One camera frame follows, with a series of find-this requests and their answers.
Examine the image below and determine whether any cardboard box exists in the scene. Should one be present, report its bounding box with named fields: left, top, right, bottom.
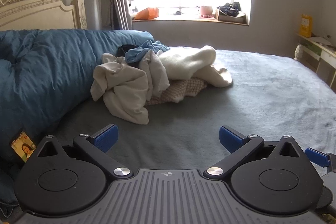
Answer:
left=215, top=7, right=248, bottom=24

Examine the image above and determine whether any smartphone with lit screen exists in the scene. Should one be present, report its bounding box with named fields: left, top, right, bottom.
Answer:
left=10, top=131, right=37, bottom=163

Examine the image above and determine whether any pink pot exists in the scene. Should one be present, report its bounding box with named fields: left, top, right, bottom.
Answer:
left=198, top=4, right=214, bottom=17

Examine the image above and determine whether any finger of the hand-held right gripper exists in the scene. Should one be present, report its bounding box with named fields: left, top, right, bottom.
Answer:
left=305, top=148, right=330, bottom=168

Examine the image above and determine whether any dark clothes heap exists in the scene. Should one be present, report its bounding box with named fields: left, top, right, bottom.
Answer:
left=217, top=2, right=241, bottom=17

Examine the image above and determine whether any cream shelf desk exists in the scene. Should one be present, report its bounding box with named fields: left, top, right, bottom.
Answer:
left=295, top=32, right=336, bottom=88

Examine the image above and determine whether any light grey shirt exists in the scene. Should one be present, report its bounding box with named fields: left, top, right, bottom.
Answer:
left=139, top=50, right=171, bottom=98

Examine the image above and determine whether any grey fleece bed blanket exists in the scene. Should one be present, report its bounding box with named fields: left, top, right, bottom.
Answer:
left=50, top=47, right=336, bottom=177

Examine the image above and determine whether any white sweatshirt with pink print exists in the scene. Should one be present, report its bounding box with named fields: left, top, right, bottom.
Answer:
left=91, top=53, right=150, bottom=125

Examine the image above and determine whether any light blue garment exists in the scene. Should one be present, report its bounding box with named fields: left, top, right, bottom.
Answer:
left=125, top=40, right=171, bottom=64

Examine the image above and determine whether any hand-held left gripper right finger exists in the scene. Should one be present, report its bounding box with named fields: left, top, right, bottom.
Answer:
left=203, top=125, right=306, bottom=180

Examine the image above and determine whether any yellow box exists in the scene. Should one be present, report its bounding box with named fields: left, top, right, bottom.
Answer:
left=300, top=14, right=313, bottom=38

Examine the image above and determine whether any pile of cream clothes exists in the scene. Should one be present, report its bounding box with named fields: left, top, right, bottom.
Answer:
left=157, top=45, right=233, bottom=88

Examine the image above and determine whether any orange bag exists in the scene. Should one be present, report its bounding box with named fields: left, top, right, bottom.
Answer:
left=135, top=7, right=160, bottom=20

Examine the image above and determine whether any black garment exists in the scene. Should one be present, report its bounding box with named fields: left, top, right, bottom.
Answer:
left=117, top=44, right=141, bottom=56

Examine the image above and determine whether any blue duvet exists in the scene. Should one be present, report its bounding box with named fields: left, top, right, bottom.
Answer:
left=0, top=28, right=155, bottom=214

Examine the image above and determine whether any cream bedpost finial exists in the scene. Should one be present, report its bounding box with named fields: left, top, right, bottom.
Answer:
left=294, top=44, right=306, bottom=61

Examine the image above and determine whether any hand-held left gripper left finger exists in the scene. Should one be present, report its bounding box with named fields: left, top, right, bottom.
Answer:
left=37, top=124, right=134, bottom=180

